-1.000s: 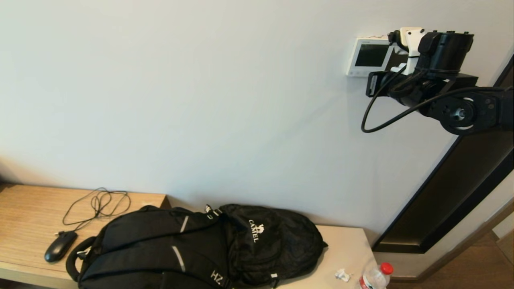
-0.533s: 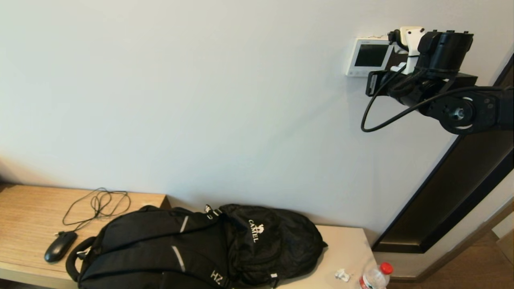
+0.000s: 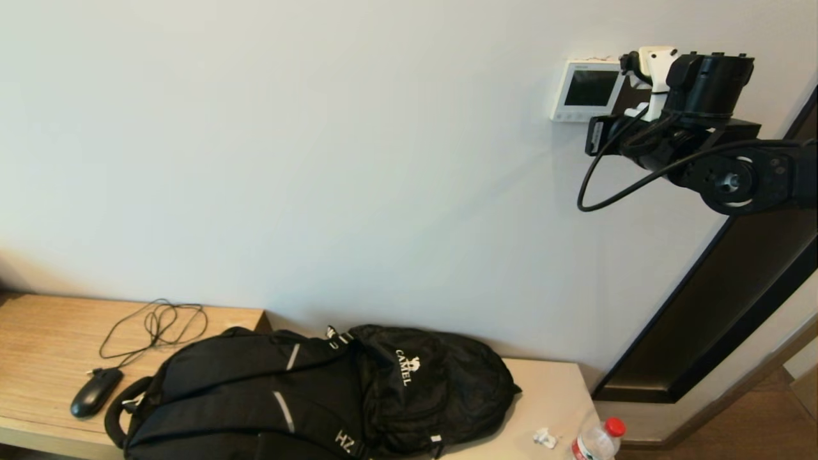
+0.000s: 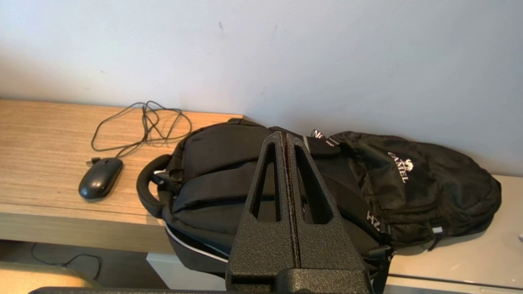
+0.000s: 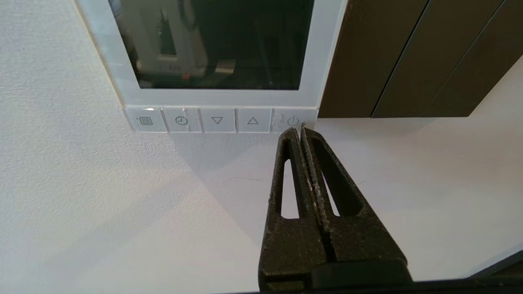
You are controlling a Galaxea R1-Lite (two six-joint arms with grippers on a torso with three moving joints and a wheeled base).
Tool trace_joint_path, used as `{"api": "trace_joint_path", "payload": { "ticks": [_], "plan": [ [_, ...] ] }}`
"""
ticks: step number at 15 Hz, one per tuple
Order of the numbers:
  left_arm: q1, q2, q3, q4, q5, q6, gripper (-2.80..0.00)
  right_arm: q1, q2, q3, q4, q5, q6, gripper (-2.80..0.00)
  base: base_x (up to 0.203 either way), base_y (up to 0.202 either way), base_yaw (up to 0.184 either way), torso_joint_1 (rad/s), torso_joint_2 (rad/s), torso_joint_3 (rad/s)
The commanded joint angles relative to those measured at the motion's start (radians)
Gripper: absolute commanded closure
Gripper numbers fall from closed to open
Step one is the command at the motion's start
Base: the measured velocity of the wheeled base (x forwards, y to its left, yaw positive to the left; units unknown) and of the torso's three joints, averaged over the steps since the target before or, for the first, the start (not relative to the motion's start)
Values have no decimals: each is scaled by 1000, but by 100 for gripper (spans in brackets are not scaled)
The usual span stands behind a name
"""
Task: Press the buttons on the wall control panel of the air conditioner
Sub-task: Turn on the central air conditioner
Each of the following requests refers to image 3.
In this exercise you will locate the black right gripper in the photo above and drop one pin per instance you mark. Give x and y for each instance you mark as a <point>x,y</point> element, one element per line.
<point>709,89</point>

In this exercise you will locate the white wall thermostat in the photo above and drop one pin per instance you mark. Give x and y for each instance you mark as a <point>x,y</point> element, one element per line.
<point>585,86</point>

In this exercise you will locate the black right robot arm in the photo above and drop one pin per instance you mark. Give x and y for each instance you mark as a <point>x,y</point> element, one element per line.
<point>779,179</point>

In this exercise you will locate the crumpled white paper scrap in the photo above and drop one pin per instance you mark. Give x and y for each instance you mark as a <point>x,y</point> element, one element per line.
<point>543,437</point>

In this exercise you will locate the clear water bottle red cap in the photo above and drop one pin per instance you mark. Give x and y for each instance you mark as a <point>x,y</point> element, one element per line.
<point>594,444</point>

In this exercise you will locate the black Camel backpack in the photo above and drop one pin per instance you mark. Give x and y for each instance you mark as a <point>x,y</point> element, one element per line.
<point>255,396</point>

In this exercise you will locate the black computer mouse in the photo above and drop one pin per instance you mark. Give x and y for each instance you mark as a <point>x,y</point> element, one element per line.
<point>94,395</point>

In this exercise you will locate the dark brown wall switch plate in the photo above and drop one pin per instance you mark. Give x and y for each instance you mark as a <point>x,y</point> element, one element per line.
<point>632,99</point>

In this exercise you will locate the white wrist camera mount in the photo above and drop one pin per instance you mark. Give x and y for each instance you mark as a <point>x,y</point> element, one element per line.
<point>658,64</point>

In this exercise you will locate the dark brown door frame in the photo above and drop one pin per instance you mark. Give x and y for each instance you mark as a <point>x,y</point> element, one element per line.
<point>735,287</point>

